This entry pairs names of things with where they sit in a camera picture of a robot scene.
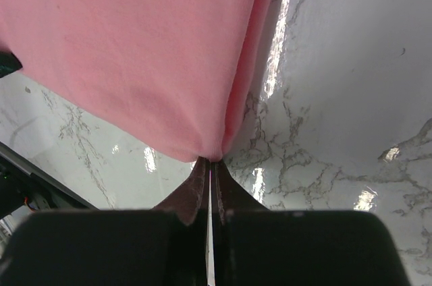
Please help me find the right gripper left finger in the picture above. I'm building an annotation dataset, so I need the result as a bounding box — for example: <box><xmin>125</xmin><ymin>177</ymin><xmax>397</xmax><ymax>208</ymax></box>
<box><xmin>1</xmin><ymin>158</ymin><xmax>210</xmax><ymax>285</ymax></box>

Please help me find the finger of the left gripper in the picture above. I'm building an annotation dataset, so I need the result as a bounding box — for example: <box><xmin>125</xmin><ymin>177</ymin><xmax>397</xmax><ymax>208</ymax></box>
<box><xmin>0</xmin><ymin>51</ymin><xmax>22</xmax><ymax>78</ymax></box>

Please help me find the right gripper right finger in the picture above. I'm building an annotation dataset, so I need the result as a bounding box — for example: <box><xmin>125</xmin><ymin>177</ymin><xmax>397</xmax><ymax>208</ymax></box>
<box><xmin>211</xmin><ymin>162</ymin><xmax>409</xmax><ymax>285</ymax></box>

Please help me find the pink t shirt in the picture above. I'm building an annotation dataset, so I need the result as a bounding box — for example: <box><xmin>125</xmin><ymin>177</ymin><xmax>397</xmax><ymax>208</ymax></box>
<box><xmin>1</xmin><ymin>0</ymin><xmax>270</xmax><ymax>162</ymax></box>

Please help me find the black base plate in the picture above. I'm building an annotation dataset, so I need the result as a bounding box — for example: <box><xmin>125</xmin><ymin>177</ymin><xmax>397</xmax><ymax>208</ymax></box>
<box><xmin>1</xmin><ymin>144</ymin><xmax>96</xmax><ymax>219</ymax></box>

